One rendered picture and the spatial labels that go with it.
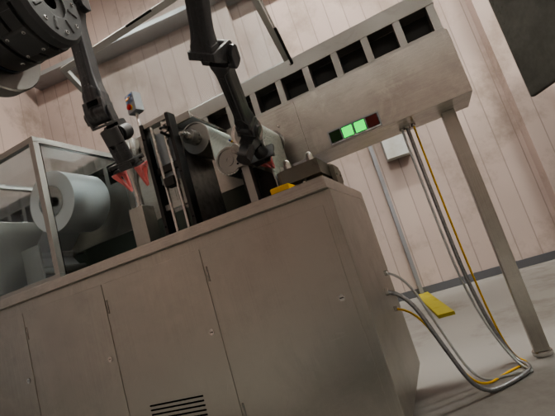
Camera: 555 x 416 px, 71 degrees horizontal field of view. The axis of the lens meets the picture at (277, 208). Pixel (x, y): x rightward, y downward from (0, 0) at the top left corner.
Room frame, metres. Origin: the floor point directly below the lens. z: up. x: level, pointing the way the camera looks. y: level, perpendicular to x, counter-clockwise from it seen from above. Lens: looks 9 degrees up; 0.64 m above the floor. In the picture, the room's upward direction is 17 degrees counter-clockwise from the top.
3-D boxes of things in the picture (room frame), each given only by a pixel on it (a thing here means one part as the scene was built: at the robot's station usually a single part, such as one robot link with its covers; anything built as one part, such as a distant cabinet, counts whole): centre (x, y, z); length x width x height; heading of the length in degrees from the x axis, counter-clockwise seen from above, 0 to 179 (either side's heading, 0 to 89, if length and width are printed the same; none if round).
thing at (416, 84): (2.23, 0.48, 1.29); 3.10 x 0.28 x 0.30; 69
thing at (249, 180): (1.56, 0.08, 1.05); 0.06 x 0.05 x 0.31; 159
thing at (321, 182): (1.95, 0.90, 0.88); 2.52 x 0.66 x 0.04; 69
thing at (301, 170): (1.68, -0.19, 1.00); 0.40 x 0.16 x 0.06; 159
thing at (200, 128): (1.80, 0.22, 1.34); 0.25 x 0.14 x 0.14; 159
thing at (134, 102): (1.81, 0.54, 1.66); 0.07 x 0.07 x 0.10; 54
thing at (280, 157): (1.68, -0.07, 1.11); 0.23 x 0.01 x 0.18; 159
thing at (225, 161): (1.75, 0.10, 1.18); 0.26 x 0.12 x 0.12; 159
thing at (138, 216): (1.94, 0.67, 1.19); 0.14 x 0.14 x 0.57
